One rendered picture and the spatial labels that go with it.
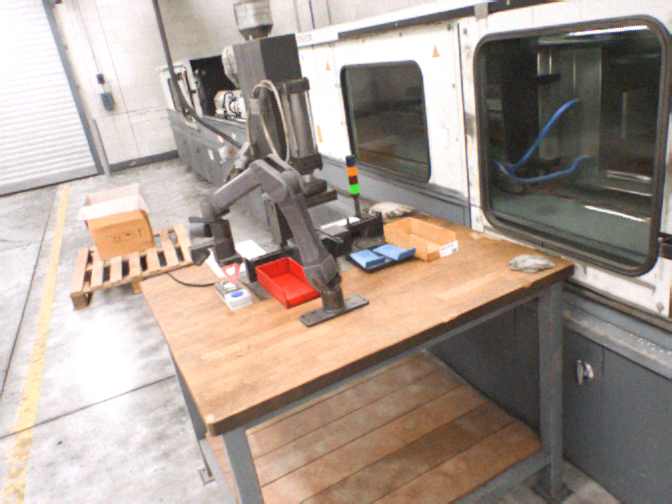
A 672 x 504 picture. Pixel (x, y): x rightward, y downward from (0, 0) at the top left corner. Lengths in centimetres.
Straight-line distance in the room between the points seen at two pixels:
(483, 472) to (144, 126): 975
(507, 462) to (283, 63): 151
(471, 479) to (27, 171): 991
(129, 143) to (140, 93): 95
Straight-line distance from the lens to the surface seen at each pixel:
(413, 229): 197
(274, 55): 180
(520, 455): 202
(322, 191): 181
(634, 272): 159
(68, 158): 1089
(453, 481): 193
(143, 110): 1090
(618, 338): 174
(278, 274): 180
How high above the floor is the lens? 160
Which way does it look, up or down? 21 degrees down
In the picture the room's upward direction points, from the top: 9 degrees counter-clockwise
